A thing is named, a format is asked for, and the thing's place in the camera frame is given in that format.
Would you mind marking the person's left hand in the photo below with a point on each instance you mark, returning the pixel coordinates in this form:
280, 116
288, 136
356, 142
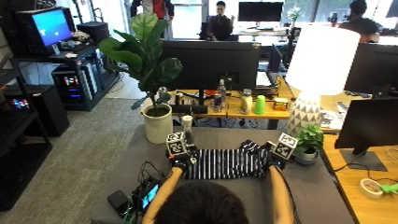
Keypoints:
182, 161

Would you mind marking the person's right hand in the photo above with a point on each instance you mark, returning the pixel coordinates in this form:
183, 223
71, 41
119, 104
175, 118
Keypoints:
272, 157

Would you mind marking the black and white striped cloth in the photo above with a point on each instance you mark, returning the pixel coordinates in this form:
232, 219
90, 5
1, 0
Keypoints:
226, 163

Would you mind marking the white marker cube on left glove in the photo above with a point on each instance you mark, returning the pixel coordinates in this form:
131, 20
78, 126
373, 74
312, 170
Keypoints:
176, 143

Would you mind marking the white marker cube on glove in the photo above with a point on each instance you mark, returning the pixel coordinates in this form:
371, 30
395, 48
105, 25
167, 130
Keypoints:
286, 146
176, 143

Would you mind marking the white marker cube on right glove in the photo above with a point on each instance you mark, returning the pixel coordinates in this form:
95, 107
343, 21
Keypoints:
286, 146

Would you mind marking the small white cylinder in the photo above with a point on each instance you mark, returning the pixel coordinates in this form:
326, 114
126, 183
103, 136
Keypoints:
187, 122

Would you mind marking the tall white plant pot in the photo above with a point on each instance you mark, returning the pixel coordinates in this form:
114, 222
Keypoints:
158, 126

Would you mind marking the light wooden desk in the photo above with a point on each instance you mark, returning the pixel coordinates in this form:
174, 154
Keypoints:
236, 109

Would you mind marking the small grey plant pot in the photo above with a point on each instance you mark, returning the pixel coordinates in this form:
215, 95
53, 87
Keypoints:
307, 156

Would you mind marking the green plastic cup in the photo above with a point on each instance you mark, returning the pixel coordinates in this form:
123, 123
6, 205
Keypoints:
260, 105

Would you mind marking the small green potted plant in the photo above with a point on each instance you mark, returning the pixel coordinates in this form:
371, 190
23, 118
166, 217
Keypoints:
311, 137

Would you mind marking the black monitor base bar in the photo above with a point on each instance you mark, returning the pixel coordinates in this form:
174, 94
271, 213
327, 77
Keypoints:
190, 109

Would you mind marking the small yellow box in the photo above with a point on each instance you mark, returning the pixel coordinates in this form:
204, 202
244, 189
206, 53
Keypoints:
280, 104

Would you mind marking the black device with lit screen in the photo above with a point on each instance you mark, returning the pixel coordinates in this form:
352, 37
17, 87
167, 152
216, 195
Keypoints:
148, 194

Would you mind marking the clear water bottle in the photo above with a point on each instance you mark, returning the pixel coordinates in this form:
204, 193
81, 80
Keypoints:
222, 91

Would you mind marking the black phone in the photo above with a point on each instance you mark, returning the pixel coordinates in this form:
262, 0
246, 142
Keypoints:
118, 202

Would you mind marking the wide black monitor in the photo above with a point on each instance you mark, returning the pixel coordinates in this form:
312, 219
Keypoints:
210, 63

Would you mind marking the black monitor with square stand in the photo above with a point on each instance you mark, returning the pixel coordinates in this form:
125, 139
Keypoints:
369, 124

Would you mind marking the white tape roll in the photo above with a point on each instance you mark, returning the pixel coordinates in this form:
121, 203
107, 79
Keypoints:
371, 188

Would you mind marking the white lamp with patterned base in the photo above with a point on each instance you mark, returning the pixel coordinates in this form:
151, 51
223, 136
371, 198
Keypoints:
322, 62

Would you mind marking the wooden side desk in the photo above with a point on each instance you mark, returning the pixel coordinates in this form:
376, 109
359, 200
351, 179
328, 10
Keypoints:
365, 202

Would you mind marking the large leafy green plant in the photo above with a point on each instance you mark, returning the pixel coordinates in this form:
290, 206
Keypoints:
143, 53

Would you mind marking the small green toy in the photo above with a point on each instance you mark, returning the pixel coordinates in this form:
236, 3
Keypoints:
389, 188

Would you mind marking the computer tower with coloured lights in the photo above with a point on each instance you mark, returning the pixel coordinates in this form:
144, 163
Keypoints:
71, 85

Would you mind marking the black equipment table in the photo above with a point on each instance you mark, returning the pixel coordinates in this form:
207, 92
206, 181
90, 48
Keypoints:
79, 62

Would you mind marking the black background monitor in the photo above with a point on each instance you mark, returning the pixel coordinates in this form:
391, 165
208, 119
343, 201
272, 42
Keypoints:
260, 11

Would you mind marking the black metal shelf rack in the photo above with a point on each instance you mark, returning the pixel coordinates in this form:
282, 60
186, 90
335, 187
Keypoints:
17, 124

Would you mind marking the black box device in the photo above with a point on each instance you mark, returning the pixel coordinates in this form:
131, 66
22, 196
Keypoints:
93, 31

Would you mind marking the monitor with blue screen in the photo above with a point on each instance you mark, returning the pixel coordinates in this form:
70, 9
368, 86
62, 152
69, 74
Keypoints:
47, 28

